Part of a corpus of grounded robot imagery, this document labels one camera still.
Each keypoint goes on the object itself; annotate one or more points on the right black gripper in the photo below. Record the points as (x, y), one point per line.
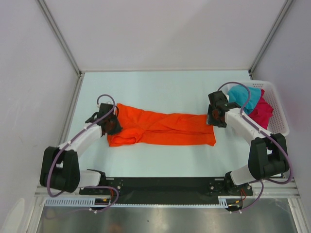
(210, 120)

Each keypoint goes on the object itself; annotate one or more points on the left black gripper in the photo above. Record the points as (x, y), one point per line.
(118, 129)

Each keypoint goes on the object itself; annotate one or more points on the teal t-shirt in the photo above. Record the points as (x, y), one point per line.
(239, 95)

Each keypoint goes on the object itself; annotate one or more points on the orange t-shirt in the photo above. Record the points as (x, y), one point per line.
(175, 129)

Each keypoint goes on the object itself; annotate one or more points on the white plastic basket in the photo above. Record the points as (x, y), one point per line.
(278, 122)

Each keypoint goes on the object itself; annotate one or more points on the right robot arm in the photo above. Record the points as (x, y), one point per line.
(268, 152)

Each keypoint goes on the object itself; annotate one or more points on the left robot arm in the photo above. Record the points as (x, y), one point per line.
(60, 167)

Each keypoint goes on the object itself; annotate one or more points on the magenta t-shirt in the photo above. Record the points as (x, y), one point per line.
(262, 112)

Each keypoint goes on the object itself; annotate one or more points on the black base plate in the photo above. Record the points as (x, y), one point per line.
(172, 190)

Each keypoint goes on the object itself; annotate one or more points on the white slotted cable duct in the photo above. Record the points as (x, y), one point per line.
(221, 202)

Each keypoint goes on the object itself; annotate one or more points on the aluminium frame rail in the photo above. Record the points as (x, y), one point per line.
(271, 191)

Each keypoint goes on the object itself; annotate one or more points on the right rear frame post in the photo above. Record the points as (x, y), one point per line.
(285, 9)

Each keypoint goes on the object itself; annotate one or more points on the frame post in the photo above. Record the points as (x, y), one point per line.
(285, 9)
(58, 34)

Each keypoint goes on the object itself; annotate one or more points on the left rear frame post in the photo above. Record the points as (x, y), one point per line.
(58, 34)

